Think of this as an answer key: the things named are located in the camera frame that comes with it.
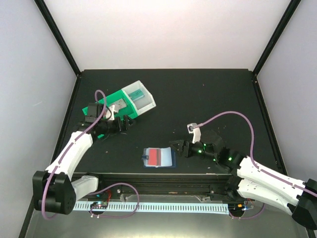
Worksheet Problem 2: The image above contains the blue leather card holder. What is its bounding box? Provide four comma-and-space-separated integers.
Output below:
141, 147, 176, 168

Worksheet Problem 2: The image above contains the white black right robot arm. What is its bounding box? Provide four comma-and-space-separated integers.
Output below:
170, 130, 317, 230

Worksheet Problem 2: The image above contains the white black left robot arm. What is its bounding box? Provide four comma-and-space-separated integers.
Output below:
32, 103, 135, 217

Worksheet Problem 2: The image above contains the white card red pattern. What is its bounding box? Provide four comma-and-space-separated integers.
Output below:
112, 98, 127, 111

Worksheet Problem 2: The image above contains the red card in holder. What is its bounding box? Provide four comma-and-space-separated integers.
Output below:
148, 148, 161, 166

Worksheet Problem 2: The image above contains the teal card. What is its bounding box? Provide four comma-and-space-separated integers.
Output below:
128, 89, 145, 102

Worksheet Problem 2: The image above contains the green bin middle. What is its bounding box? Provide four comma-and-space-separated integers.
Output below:
106, 89, 138, 119

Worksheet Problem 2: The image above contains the green bin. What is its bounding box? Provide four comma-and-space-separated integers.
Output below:
82, 103, 105, 140
106, 89, 138, 119

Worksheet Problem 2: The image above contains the white translucent bin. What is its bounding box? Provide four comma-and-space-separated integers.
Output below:
122, 80, 156, 116

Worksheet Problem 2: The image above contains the green bin left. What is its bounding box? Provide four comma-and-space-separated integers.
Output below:
82, 103, 105, 140

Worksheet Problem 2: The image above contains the right controller circuit board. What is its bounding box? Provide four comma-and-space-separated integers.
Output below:
228, 203, 250, 211

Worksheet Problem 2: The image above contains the controller circuit board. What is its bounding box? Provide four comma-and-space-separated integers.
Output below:
228, 203, 250, 211
90, 201, 108, 209

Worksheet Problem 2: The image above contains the left controller circuit board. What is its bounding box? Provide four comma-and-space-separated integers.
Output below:
90, 201, 108, 209

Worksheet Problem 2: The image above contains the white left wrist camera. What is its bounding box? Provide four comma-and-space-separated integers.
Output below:
107, 104, 119, 120

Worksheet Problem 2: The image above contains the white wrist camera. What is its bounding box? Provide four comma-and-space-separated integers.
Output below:
187, 123, 201, 144
107, 104, 119, 120

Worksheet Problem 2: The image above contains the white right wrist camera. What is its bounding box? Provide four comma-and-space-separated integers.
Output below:
187, 123, 201, 144

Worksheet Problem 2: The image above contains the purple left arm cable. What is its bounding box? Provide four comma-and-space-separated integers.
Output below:
41, 89, 107, 221

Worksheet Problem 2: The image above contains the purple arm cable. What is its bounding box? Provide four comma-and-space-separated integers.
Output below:
198, 111, 317, 196
41, 89, 107, 221

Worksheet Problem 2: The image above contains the black aluminium frame rail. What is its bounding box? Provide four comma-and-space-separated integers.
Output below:
96, 173, 238, 198

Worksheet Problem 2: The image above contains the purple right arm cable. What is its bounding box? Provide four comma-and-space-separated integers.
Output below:
198, 111, 317, 196

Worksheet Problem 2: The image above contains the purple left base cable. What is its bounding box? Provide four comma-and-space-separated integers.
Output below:
89, 182, 141, 219

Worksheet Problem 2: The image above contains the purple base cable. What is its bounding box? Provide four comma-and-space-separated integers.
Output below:
229, 204, 265, 221
89, 182, 141, 219

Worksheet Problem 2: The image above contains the light blue slotted cable duct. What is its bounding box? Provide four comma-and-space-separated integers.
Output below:
73, 201, 229, 215

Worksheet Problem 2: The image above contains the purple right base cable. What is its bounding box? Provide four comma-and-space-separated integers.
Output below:
229, 204, 265, 221

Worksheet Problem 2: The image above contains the black left corner post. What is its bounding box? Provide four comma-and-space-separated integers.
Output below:
34, 0, 81, 76

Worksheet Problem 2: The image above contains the black corner post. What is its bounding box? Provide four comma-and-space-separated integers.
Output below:
253, 0, 301, 76
34, 0, 81, 76

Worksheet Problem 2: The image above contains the black right corner post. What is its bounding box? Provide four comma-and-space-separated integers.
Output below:
253, 0, 301, 76

